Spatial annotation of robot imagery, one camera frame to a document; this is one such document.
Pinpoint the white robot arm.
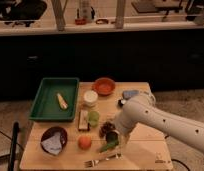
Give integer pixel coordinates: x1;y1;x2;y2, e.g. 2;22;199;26
113;92;204;153

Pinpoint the white round cup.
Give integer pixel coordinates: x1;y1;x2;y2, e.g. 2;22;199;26
83;90;98;107

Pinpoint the light green cup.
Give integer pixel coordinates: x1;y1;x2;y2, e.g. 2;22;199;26
88;111;100;127

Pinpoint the small metal cup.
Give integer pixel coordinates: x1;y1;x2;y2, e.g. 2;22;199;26
105;131;118;143

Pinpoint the orange bowl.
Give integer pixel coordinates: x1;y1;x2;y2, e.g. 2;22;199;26
92;77;115;96

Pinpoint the blue sponge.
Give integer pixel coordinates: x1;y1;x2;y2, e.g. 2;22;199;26
122;90;139;100

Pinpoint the dark grape bunch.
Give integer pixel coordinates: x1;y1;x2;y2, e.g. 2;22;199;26
99;121;115;138

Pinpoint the yellow corn piece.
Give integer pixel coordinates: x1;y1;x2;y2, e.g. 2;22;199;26
57;93;68;110

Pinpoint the wooden block toy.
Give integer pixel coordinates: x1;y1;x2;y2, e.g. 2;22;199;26
78;110;89;131

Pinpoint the green plastic tray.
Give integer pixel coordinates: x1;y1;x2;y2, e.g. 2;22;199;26
29;78;79;122

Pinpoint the orange fruit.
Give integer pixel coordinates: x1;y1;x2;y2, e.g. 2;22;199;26
78;135;92;150

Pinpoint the dark brown bowl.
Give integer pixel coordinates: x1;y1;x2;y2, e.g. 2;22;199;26
40;126;67;153

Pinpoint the grey blue cloth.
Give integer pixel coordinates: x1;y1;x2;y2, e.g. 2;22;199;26
41;132;62;155

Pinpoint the silver fork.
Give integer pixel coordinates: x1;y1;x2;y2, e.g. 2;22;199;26
84;153;122;168

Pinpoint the black pole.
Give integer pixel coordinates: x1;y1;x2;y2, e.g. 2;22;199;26
7;122;19;171

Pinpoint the black office chair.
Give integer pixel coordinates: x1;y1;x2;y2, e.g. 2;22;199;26
0;0;47;27

